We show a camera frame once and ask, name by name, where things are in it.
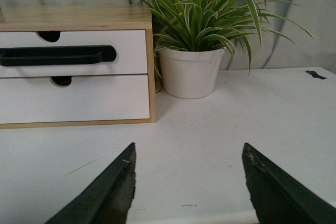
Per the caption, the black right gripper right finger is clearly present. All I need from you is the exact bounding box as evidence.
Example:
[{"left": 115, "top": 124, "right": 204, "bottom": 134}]
[{"left": 242, "top": 143, "right": 335, "bottom": 223}]

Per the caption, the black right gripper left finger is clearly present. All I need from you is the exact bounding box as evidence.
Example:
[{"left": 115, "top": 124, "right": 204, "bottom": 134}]
[{"left": 47, "top": 143, "right": 136, "bottom": 223}]

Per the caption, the white drawer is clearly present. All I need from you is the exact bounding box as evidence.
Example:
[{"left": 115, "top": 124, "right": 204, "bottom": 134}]
[
  {"left": 1, "top": 75, "right": 150, "bottom": 124},
  {"left": 1, "top": 30, "right": 148, "bottom": 78}
]

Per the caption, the wooden drawer cabinet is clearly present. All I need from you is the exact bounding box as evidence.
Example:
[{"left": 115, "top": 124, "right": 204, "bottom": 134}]
[{"left": 1, "top": 5, "right": 155, "bottom": 129}]

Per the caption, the black tape piece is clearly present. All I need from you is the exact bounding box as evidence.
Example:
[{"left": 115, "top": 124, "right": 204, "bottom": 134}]
[{"left": 306, "top": 70, "right": 327, "bottom": 80}]

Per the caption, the white plant pot right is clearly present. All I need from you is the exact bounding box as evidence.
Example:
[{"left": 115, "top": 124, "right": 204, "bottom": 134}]
[{"left": 159, "top": 48, "right": 225, "bottom": 99}]

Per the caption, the green spider plant right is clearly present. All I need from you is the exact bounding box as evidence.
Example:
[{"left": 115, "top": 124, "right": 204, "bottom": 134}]
[{"left": 101, "top": 0, "right": 315, "bottom": 87}]

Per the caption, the black drawer handle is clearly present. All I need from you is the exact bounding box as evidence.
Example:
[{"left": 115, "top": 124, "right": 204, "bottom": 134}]
[{"left": 1, "top": 45, "right": 117, "bottom": 67}]

